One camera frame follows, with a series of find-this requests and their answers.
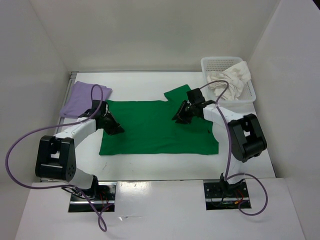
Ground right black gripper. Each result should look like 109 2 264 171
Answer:
171 99 195 125

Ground green t shirt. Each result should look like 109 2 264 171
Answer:
99 84 219 156

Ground purple t shirt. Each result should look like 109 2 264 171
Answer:
59 81 113 119

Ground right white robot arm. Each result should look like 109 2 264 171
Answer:
172 100 267 197

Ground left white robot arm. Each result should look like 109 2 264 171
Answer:
35 109 125 200

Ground white plastic basket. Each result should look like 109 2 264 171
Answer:
200 56 256 106

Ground white t shirt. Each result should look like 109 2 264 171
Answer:
206 61 252 101

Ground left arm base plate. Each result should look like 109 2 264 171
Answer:
66 182 117 213

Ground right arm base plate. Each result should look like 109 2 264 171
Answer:
203 180 252 211

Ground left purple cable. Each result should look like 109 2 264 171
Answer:
5 83 108 232

